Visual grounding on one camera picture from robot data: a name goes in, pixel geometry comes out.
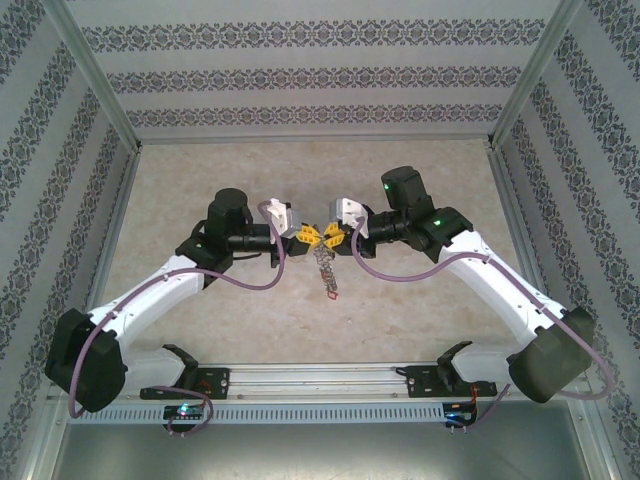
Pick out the left controller circuit board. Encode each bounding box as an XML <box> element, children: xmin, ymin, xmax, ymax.
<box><xmin>164</xmin><ymin>404</ymin><xmax>206</xmax><ymax>421</ymax></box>

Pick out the controller circuit board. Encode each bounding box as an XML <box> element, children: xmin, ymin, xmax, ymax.
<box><xmin>164</xmin><ymin>404</ymin><xmax>206</xmax><ymax>421</ymax></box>
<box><xmin>443</xmin><ymin>402</ymin><xmax>476</xmax><ymax>426</ymax></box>

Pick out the right controller circuit board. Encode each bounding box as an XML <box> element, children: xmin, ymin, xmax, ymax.
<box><xmin>443</xmin><ymin>402</ymin><xmax>476</xmax><ymax>426</ymax></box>

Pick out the grey metal sheet panel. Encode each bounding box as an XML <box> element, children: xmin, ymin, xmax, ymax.
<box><xmin>49</xmin><ymin>422</ymin><xmax>601</xmax><ymax>480</ymax></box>

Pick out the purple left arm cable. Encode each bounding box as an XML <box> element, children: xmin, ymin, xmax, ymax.
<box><xmin>67</xmin><ymin>199</ymin><xmax>290</xmax><ymax>437</ymax></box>

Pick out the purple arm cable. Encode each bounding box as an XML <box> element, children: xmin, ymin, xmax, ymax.
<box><xmin>349</xmin><ymin>219</ymin><xmax>617</xmax><ymax>432</ymax></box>
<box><xmin>67</xmin><ymin>199</ymin><xmax>290</xmax><ymax>437</ymax></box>

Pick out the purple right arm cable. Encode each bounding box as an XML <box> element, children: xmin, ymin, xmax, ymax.
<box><xmin>349</xmin><ymin>219</ymin><xmax>617</xmax><ymax>432</ymax></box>

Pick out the aluminium table side rail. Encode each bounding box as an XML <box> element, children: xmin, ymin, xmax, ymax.
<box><xmin>74</xmin><ymin>147</ymin><xmax>144</xmax><ymax>321</ymax></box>
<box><xmin>487</xmin><ymin>142</ymin><xmax>569</xmax><ymax>321</ymax></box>

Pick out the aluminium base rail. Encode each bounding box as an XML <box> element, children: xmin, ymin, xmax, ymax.
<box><xmin>227</xmin><ymin>362</ymin><xmax>585</xmax><ymax>400</ymax></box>

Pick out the aluminium frame post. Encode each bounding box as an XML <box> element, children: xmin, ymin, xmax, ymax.
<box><xmin>47</xmin><ymin>0</ymin><xmax>144</xmax><ymax>151</ymax></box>
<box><xmin>491</xmin><ymin>0</ymin><xmax>585</xmax><ymax>149</ymax></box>

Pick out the white slotted cable duct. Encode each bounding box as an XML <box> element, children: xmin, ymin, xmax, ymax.
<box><xmin>69</xmin><ymin>403</ymin><xmax>446</xmax><ymax>424</ymax></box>

